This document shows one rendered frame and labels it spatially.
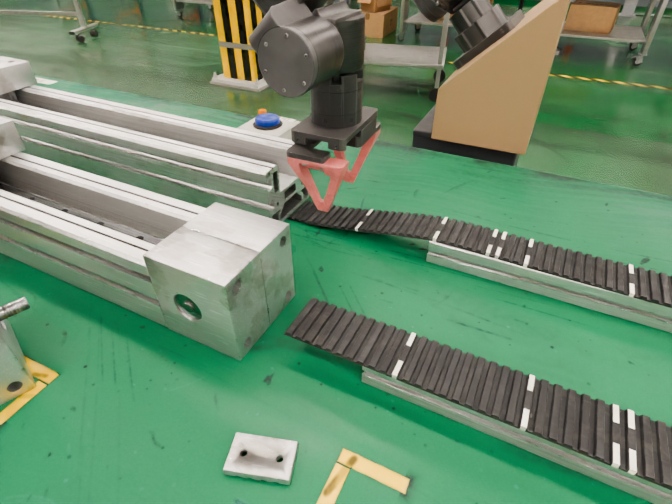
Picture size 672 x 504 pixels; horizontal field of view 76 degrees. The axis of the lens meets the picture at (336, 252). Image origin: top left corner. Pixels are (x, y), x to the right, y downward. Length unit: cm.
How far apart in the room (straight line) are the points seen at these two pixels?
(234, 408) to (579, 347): 33
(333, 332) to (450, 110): 53
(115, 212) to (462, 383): 41
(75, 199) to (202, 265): 26
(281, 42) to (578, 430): 38
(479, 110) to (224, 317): 58
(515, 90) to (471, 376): 53
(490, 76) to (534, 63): 7
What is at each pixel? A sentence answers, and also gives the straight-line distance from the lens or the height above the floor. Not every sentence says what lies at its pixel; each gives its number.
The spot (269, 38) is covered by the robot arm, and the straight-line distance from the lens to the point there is 41.
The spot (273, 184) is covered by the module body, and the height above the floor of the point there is 84.
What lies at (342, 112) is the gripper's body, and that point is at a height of 94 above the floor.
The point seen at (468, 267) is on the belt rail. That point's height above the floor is 79.
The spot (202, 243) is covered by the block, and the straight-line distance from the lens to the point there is 41.
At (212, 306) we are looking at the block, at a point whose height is 84.
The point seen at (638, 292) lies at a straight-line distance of 53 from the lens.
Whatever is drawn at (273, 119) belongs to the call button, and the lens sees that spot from 72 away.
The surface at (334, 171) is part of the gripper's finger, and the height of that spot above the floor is 90.
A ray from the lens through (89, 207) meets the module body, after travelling 60.
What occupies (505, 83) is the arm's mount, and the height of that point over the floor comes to 89.
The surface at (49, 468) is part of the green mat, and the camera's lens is 42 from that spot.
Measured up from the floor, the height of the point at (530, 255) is 81.
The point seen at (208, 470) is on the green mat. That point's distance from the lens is 38.
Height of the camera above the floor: 111
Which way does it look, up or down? 38 degrees down
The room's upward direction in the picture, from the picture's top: straight up
